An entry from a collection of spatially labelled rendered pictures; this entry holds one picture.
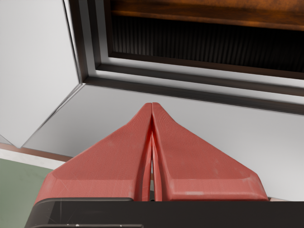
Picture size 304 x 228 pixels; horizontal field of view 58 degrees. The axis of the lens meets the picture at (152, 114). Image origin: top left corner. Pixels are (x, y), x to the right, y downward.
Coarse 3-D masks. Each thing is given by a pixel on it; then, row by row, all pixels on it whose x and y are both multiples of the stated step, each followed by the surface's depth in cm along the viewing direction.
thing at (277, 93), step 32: (64, 0) 19; (96, 0) 21; (96, 32) 23; (96, 64) 24; (128, 64) 24; (160, 64) 23; (192, 64) 23; (224, 64) 23; (192, 96) 21; (224, 96) 21; (256, 96) 21; (288, 96) 20
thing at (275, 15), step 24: (120, 0) 36; (144, 0) 35; (168, 0) 34; (192, 0) 34; (216, 0) 33; (240, 0) 32; (264, 0) 32; (288, 0) 31; (240, 24) 30; (264, 24) 29; (288, 24) 28
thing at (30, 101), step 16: (0, 80) 25; (16, 80) 24; (32, 80) 24; (48, 80) 23; (0, 96) 26; (16, 96) 25; (32, 96) 25; (48, 96) 24; (64, 96) 24; (0, 112) 27; (16, 112) 27; (32, 112) 26; (48, 112) 26; (32, 128) 27
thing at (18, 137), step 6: (0, 126) 28; (6, 126) 28; (0, 132) 29; (6, 132) 29; (12, 132) 29; (18, 132) 28; (24, 132) 28; (30, 132) 28; (6, 138) 29; (12, 138) 29; (18, 138) 29; (24, 138) 29; (12, 144) 30; (18, 144) 29
